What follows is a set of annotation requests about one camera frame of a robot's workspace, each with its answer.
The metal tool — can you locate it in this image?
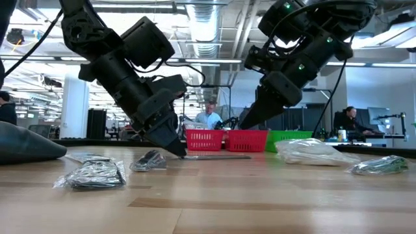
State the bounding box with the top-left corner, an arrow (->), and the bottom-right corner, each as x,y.
129,149 -> 168,172

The grey computer monitor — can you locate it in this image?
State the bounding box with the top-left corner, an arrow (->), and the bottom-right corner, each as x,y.
367,107 -> 391,126

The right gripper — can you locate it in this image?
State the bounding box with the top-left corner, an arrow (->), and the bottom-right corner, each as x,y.
239,35 -> 354,130

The small flat clear bag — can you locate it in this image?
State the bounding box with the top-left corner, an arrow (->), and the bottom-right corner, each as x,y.
64,153 -> 113,163

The long ceiling light bar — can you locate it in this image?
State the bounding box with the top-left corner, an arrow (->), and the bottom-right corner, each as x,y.
0,55 -> 416,68

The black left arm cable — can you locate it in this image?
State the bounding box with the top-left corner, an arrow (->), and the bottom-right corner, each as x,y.
3,8 -> 64,79

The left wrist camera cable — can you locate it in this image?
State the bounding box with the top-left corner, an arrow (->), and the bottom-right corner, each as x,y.
129,60 -> 206,88

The white pillar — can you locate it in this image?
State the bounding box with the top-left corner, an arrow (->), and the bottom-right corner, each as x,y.
59,73 -> 90,140

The black cabinet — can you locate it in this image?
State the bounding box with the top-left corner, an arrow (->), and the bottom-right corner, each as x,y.
86,108 -> 108,140

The bag of green parts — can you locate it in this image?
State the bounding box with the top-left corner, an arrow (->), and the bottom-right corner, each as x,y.
343,155 -> 410,177

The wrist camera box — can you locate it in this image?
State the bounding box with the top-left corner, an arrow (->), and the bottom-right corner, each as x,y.
146,73 -> 189,99
244,45 -> 277,74

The silver spiral air duct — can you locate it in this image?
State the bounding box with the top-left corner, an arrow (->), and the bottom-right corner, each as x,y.
185,0 -> 222,98

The black comb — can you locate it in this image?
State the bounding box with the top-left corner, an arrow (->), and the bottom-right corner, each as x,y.
53,161 -> 127,192
179,155 -> 252,161

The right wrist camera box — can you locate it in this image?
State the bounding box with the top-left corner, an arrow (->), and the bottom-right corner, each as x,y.
244,45 -> 277,74

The person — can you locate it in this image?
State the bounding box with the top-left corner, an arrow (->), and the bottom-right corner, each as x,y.
333,106 -> 375,136
0,90 -> 18,126
194,99 -> 224,130

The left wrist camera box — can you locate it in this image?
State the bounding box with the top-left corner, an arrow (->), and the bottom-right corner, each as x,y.
146,73 -> 189,99

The black frame stand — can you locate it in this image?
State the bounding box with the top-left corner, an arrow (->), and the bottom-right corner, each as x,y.
194,84 -> 232,131
302,87 -> 333,137

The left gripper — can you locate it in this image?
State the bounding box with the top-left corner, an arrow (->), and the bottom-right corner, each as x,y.
87,53 -> 188,158

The black ceiling device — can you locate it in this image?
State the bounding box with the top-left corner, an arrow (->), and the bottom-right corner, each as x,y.
6,28 -> 25,46

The green plastic basket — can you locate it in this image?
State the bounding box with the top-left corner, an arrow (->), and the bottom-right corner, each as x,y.
265,130 -> 313,153

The dark grey rounded object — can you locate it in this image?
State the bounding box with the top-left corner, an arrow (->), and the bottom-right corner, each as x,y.
0,121 -> 68,166

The red plastic basket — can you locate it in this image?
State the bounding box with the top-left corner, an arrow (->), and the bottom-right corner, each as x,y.
226,129 -> 269,153
185,129 -> 225,152

